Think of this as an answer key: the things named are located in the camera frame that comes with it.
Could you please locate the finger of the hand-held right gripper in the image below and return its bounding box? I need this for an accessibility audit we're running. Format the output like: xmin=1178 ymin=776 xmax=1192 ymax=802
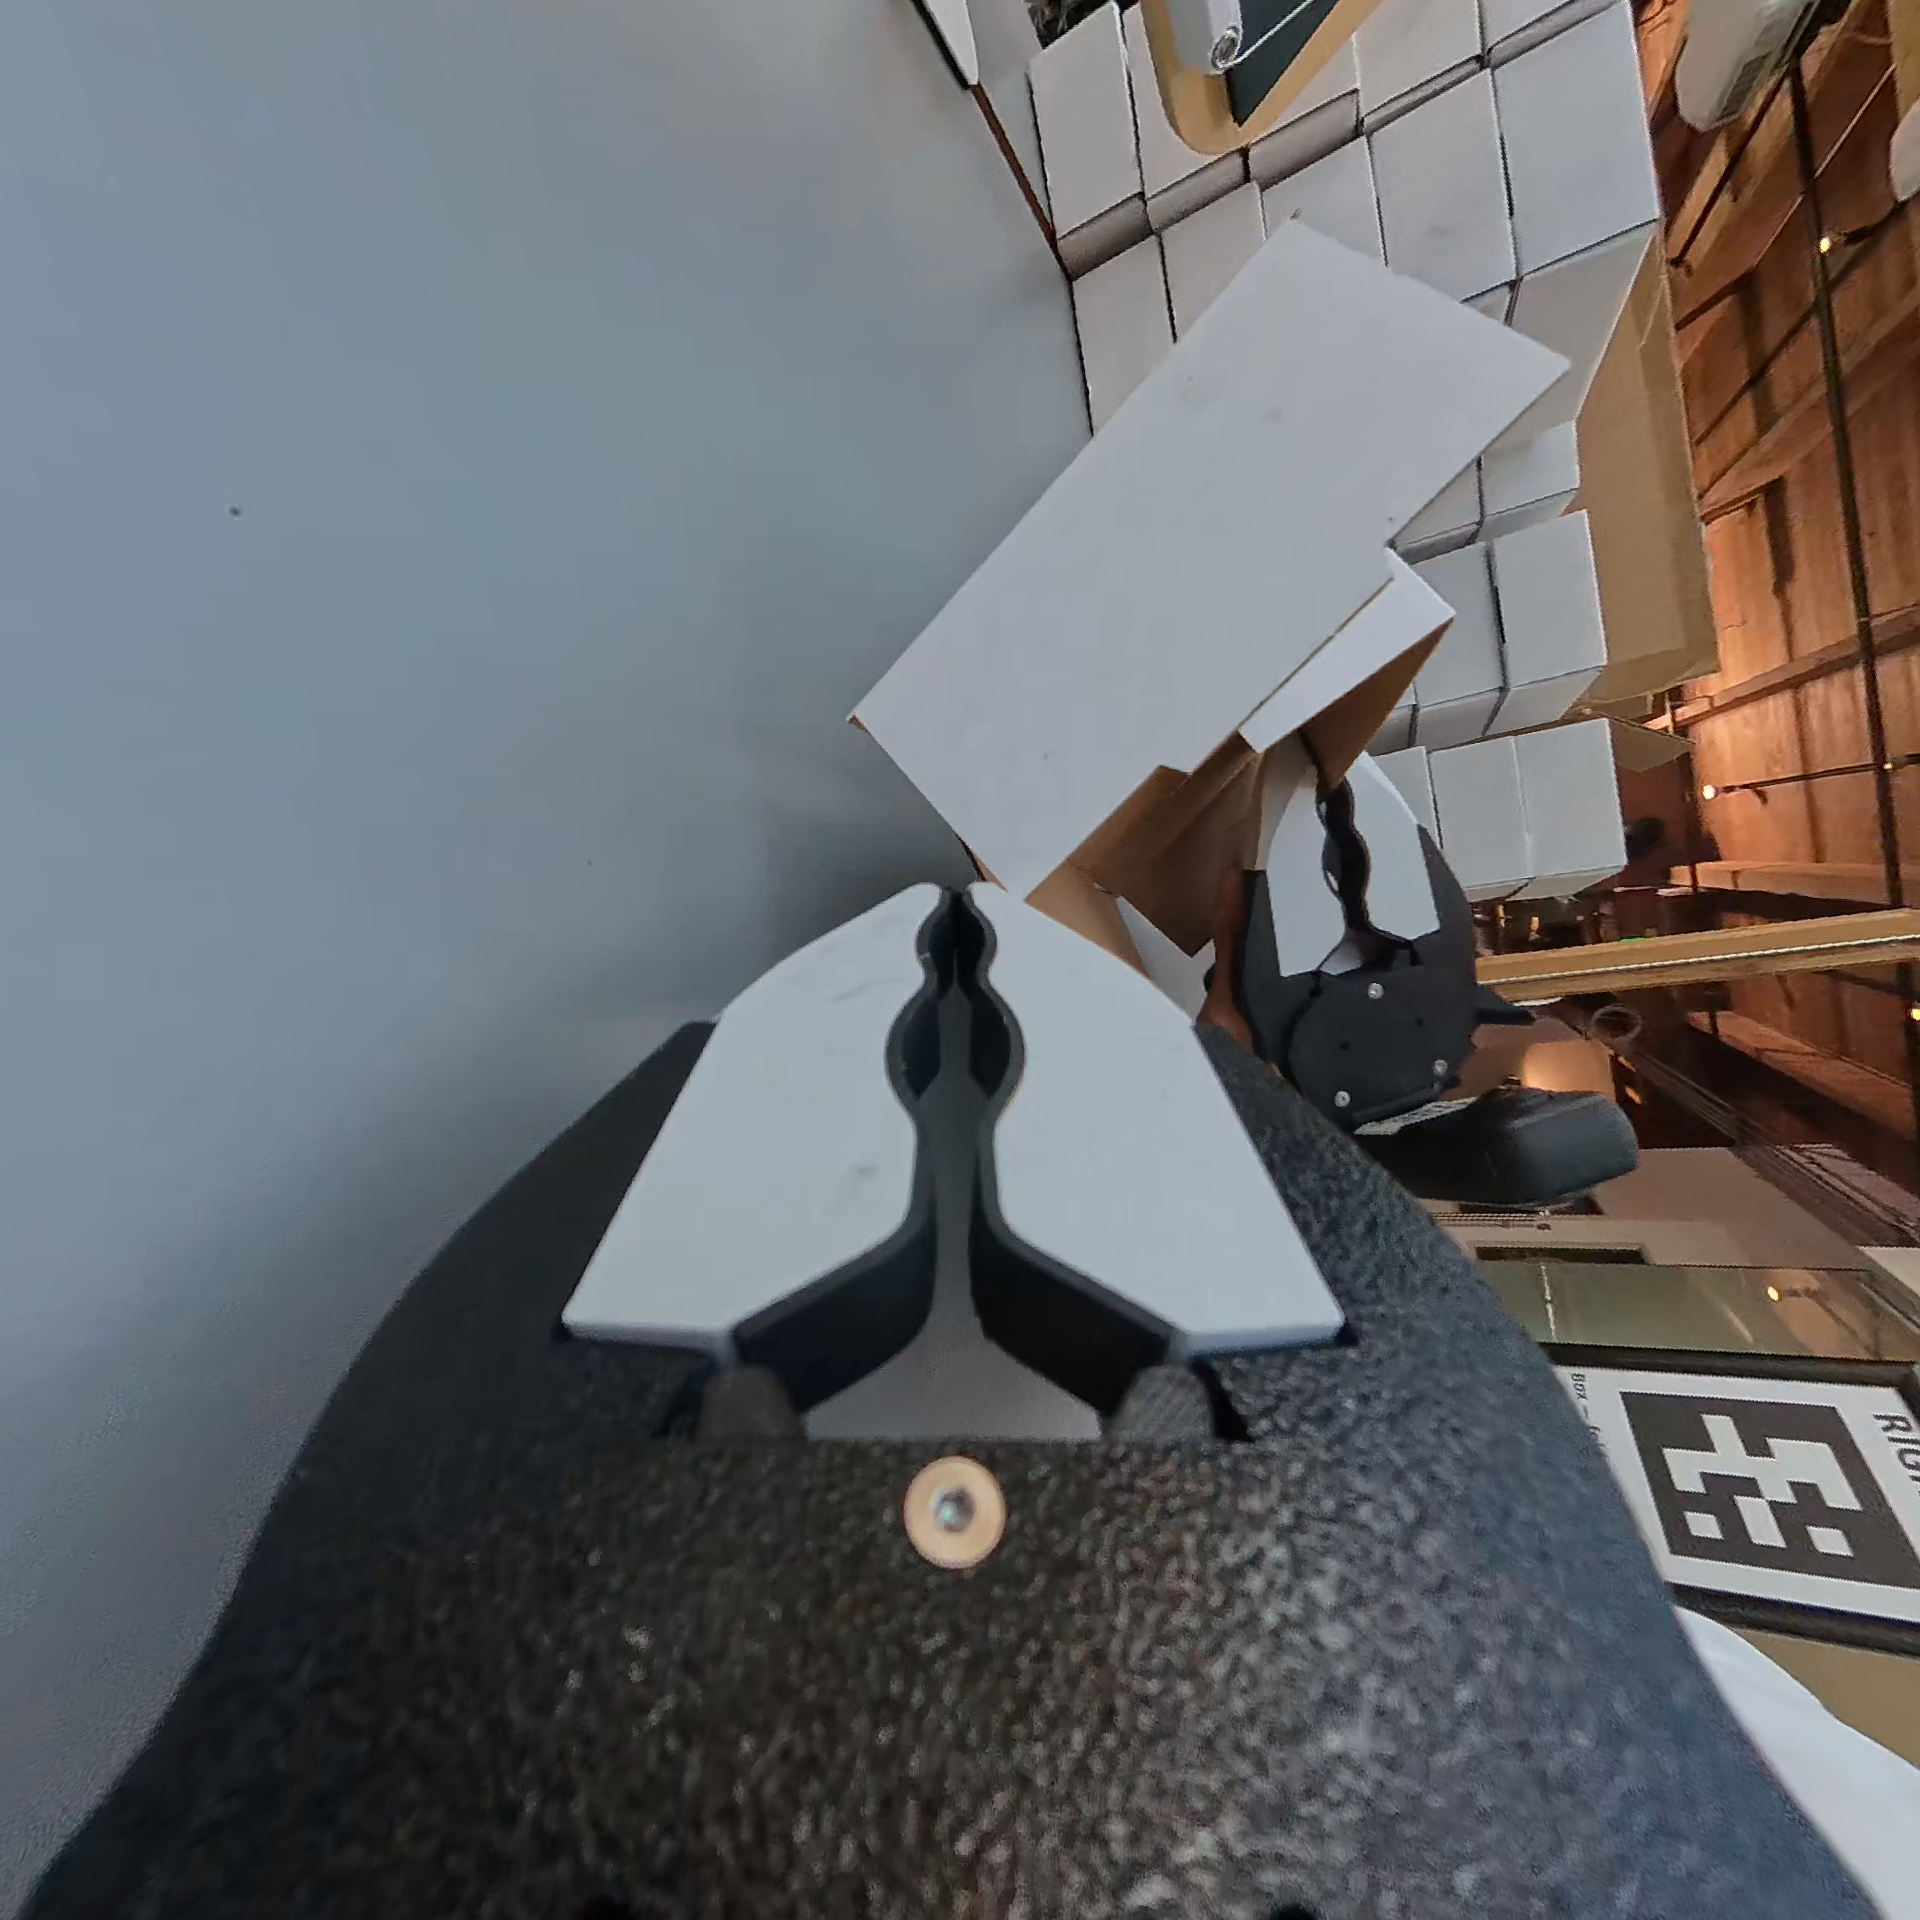
xmin=1344 ymin=774 xmax=1444 ymax=963
xmin=1257 ymin=758 xmax=1354 ymax=976

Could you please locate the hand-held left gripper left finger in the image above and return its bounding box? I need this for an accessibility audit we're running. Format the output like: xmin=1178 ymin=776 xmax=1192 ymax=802
xmin=563 ymin=882 xmax=970 ymax=1405

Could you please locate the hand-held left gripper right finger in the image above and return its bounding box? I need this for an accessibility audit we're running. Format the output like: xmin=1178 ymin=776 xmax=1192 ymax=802
xmin=960 ymin=882 xmax=1347 ymax=1413

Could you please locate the white cardboard box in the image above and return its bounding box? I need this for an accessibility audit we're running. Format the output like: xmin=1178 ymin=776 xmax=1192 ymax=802
xmin=848 ymin=223 xmax=1568 ymax=970

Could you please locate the brown cardboard carton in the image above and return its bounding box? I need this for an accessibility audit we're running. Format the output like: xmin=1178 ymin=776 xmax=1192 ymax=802
xmin=1568 ymin=248 xmax=1723 ymax=714

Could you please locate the black and white marker tag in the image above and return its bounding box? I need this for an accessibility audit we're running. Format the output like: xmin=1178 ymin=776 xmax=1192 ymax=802
xmin=1553 ymin=1362 xmax=1920 ymax=1635

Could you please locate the stack of white boxes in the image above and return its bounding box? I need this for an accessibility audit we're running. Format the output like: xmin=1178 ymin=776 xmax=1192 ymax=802
xmin=960 ymin=0 xmax=1671 ymax=903

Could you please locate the white air conditioner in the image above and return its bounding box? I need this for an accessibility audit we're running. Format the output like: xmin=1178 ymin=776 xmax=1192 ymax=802
xmin=1671 ymin=0 xmax=1809 ymax=136

